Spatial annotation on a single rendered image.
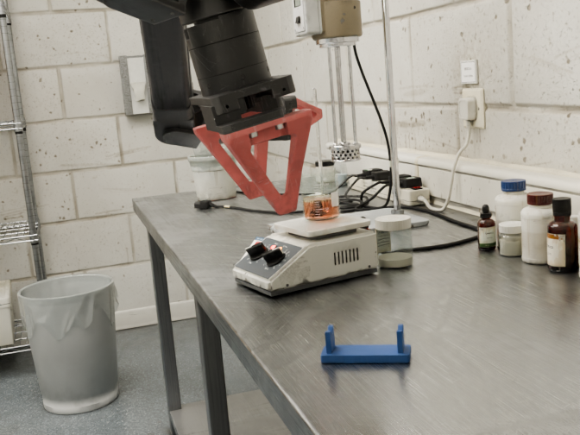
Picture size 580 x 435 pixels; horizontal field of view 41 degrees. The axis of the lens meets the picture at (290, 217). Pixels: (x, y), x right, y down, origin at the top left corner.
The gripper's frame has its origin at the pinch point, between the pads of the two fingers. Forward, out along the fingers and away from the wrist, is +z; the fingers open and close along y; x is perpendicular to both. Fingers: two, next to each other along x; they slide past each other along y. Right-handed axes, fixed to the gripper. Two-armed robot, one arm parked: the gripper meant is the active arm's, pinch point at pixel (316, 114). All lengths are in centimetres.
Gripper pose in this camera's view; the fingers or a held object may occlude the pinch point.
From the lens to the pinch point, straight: 126.7
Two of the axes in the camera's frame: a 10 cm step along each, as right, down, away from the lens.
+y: -5.4, -1.0, 8.3
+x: 0.8, 9.8, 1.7
